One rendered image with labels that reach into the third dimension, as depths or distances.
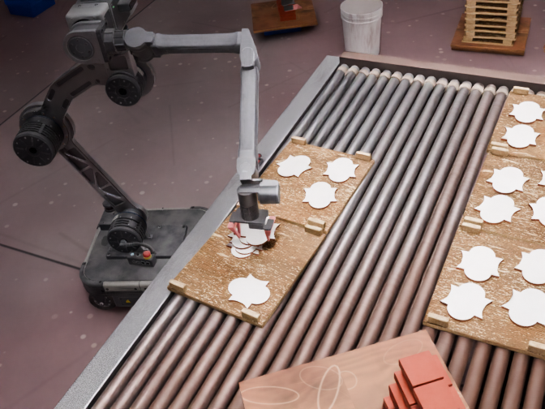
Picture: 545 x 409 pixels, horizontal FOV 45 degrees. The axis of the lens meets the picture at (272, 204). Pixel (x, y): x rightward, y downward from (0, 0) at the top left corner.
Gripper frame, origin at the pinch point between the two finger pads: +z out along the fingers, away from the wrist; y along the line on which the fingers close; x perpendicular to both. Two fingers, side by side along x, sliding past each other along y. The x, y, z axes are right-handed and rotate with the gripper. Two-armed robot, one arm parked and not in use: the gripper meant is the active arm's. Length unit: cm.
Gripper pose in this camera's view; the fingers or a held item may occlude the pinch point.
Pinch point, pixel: (254, 236)
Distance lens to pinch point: 210.0
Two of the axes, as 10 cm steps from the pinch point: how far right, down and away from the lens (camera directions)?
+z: 1.0, 7.6, 6.4
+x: -2.4, 6.4, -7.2
